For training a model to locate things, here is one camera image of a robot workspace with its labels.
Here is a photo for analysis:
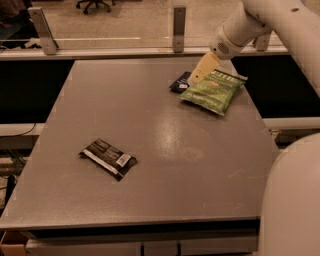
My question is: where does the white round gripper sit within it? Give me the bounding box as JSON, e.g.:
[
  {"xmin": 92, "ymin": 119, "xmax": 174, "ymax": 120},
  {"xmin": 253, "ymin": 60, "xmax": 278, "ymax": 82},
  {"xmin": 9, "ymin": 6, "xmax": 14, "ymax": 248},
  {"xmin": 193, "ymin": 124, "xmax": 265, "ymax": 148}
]
[{"xmin": 188, "ymin": 26, "xmax": 243, "ymax": 85}]

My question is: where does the dark blue rxbar wrapper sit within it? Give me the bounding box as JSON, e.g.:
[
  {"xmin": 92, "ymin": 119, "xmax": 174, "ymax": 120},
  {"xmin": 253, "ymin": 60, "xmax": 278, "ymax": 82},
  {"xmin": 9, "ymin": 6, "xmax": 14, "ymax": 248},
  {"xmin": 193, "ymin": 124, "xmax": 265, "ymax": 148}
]
[{"xmin": 169, "ymin": 71, "xmax": 191, "ymax": 93}]

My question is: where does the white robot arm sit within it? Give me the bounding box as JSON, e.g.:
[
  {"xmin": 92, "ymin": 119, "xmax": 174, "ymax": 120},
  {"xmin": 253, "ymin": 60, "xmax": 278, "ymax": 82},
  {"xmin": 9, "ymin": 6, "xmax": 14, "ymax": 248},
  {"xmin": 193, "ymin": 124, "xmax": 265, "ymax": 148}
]
[{"xmin": 189, "ymin": 0, "xmax": 320, "ymax": 256}]

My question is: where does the green chip bag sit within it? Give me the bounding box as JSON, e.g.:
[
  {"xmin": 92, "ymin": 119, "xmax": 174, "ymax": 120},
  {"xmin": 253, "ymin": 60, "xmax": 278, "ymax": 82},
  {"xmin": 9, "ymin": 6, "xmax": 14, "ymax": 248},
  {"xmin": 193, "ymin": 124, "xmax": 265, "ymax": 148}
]
[{"xmin": 180, "ymin": 68, "xmax": 247, "ymax": 116}]

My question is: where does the black office chair base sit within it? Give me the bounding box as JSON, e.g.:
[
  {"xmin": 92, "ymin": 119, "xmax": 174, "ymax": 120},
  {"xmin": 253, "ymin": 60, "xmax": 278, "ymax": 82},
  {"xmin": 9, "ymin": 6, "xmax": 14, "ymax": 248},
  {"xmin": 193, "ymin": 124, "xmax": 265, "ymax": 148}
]
[{"xmin": 75, "ymin": 0, "xmax": 116, "ymax": 15}]

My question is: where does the black snack bar wrapper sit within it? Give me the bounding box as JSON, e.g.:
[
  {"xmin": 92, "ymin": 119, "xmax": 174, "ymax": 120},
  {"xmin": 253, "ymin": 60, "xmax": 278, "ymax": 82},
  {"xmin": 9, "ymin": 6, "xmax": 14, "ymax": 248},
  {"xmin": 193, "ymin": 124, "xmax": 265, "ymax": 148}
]
[{"xmin": 79, "ymin": 138, "xmax": 137, "ymax": 181}]

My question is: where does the glass barrier panel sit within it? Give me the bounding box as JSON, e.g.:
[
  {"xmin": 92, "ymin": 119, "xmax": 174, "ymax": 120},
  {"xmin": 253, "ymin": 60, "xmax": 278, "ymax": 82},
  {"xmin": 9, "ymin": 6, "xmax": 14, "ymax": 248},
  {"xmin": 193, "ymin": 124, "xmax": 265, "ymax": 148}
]
[{"xmin": 0, "ymin": 0, "xmax": 288, "ymax": 51}]

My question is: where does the cardboard box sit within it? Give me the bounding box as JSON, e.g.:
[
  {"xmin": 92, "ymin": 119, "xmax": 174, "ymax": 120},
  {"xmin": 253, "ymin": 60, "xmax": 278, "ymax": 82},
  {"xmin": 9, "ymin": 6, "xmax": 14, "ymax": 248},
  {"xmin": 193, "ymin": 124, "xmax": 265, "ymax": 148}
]
[{"xmin": 0, "ymin": 231, "xmax": 28, "ymax": 256}]

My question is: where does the middle metal glass bracket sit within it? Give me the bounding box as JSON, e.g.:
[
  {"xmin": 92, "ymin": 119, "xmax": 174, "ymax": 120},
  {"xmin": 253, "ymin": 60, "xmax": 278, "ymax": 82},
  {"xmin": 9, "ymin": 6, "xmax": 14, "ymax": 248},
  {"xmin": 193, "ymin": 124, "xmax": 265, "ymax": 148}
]
[{"xmin": 172, "ymin": 6, "xmax": 186, "ymax": 53}]

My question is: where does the metal glass bracket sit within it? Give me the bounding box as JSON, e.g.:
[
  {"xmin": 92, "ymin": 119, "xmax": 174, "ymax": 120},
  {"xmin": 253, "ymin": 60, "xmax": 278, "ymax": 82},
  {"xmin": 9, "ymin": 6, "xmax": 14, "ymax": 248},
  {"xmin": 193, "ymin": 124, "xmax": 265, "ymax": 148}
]
[
  {"xmin": 253, "ymin": 31, "xmax": 271, "ymax": 51},
  {"xmin": 172, "ymin": 6, "xmax": 186, "ymax": 53},
  {"xmin": 28, "ymin": 7, "xmax": 58, "ymax": 55}
]

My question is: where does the right metal glass bracket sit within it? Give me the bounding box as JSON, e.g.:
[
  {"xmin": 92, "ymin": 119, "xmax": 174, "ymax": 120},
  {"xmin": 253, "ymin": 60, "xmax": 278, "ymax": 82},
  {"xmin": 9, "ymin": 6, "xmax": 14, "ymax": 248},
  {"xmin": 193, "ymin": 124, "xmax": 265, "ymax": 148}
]
[{"xmin": 253, "ymin": 31, "xmax": 271, "ymax": 51}]

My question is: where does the left metal glass bracket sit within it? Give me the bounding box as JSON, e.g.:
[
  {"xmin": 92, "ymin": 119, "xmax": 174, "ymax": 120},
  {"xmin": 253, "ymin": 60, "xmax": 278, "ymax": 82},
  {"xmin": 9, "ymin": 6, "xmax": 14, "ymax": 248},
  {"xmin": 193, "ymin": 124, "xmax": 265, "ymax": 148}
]
[{"xmin": 28, "ymin": 7, "xmax": 58, "ymax": 55}]

